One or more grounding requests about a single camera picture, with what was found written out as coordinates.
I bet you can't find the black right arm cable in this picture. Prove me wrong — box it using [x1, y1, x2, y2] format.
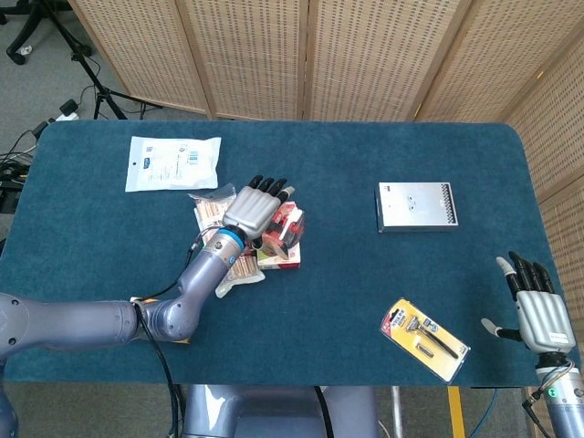
[521, 391, 556, 438]

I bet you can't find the yellow razor blister pack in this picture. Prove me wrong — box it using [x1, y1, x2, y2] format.
[380, 297, 471, 382]

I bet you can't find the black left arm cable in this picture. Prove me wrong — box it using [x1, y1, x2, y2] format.
[133, 229, 215, 438]

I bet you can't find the silver earbuds box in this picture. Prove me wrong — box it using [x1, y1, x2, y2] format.
[374, 182, 459, 235]

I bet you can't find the clear snack stick packet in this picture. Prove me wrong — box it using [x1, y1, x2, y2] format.
[187, 183, 266, 300]

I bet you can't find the wicker folding screen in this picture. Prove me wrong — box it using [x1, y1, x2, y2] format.
[68, 0, 584, 320]

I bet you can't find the white power strip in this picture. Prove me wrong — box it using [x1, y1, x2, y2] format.
[31, 112, 79, 138]

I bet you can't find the grey robot torso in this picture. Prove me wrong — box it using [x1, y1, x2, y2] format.
[182, 384, 382, 438]

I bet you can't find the blue felt table cover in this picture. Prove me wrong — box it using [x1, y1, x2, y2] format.
[0, 119, 580, 388]

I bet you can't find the transparent box of red capsules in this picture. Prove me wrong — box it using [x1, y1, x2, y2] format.
[259, 198, 307, 262]

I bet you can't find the silver table leg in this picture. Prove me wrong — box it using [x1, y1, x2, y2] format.
[391, 386, 405, 438]

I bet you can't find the black office chair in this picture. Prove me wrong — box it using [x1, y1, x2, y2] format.
[0, 0, 92, 68]

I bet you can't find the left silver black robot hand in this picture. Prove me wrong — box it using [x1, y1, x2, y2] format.
[222, 174, 294, 250]

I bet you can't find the white plastic pouch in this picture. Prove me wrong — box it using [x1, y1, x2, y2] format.
[124, 135, 223, 193]

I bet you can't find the bundle of floor cables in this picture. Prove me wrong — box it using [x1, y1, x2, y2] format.
[0, 120, 49, 215]

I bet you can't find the black torso cable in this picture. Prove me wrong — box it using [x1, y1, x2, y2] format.
[313, 386, 333, 438]

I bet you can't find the blue cable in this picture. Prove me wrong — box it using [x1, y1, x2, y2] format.
[469, 387, 501, 438]

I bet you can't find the yellow blue carton box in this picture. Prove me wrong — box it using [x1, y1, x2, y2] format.
[130, 296, 193, 346]

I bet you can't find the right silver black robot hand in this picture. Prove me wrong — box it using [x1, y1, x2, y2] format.
[481, 251, 577, 355]

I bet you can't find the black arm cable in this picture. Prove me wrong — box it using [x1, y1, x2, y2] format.
[133, 229, 215, 438]
[521, 391, 556, 438]

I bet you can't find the black tripod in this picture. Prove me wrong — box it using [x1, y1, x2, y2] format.
[45, 0, 163, 120]

